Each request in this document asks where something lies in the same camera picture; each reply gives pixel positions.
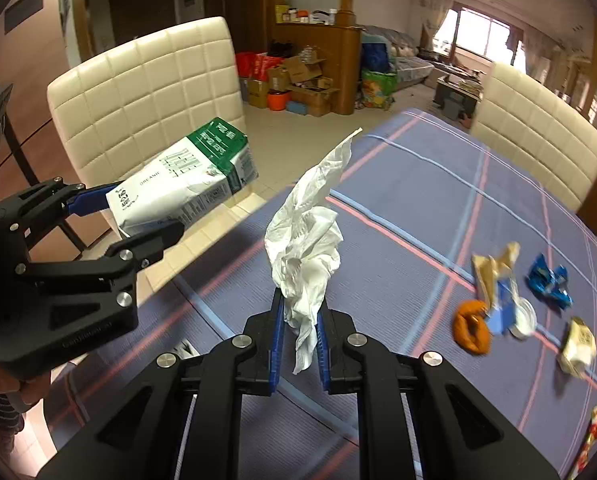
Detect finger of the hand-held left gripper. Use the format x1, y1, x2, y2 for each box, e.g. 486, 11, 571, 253
0, 178, 124, 261
16, 222, 185, 286

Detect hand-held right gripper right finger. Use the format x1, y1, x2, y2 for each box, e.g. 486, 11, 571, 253
315, 307, 562, 480

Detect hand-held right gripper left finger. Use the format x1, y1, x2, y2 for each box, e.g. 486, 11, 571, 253
37, 287, 287, 480

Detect white green milk carton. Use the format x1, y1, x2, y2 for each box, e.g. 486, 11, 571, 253
106, 117, 260, 240

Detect white tissue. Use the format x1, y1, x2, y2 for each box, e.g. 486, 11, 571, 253
264, 127, 364, 376

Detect person's left hand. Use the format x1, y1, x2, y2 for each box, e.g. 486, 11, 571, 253
0, 364, 46, 413

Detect white paper tag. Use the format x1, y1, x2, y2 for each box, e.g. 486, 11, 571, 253
167, 340, 202, 361

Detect cream quilted chair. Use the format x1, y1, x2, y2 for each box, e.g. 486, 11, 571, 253
471, 61, 597, 213
47, 16, 246, 211

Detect orange crumpled wrapper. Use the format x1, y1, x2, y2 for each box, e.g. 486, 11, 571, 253
452, 300, 492, 357

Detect flattened beige blue carton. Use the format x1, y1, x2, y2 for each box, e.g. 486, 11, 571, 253
471, 241, 521, 336

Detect blue plaid tablecloth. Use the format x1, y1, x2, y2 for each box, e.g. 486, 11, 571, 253
53, 107, 597, 480

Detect dark wooden door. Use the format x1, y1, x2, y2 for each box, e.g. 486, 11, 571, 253
109, 0, 175, 46

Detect white bottle cap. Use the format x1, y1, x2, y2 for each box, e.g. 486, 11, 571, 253
508, 297, 538, 338

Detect red box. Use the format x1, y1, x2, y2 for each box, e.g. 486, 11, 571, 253
236, 51, 284, 81

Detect pile of cardboard boxes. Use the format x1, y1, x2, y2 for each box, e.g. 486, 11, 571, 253
248, 55, 340, 118

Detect blue crumpled wrapper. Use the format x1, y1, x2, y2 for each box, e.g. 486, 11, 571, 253
527, 254, 574, 308

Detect torn gold snack bag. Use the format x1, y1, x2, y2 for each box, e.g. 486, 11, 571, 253
558, 316, 597, 377

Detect colourful woven bag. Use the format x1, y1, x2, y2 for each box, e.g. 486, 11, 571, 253
361, 70, 398, 111

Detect wooden room divider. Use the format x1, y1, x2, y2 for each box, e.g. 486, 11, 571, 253
273, 0, 364, 116

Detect row of small bottles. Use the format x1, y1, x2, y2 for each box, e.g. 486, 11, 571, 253
275, 5, 339, 26

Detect red yellow snack wrapper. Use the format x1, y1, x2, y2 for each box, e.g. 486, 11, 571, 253
565, 404, 597, 480

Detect dark coffee table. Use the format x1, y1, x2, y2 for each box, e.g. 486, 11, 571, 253
435, 74, 484, 116

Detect blue fabric bundle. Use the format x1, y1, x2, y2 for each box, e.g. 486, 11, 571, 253
362, 42, 394, 75

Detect grey patterned sofa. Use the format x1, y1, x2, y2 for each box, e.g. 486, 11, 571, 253
363, 25, 451, 92

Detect bright window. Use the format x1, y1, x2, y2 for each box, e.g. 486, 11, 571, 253
451, 5, 524, 68

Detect patterned curtain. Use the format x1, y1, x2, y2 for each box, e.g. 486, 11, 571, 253
521, 27, 566, 81
418, 0, 464, 53

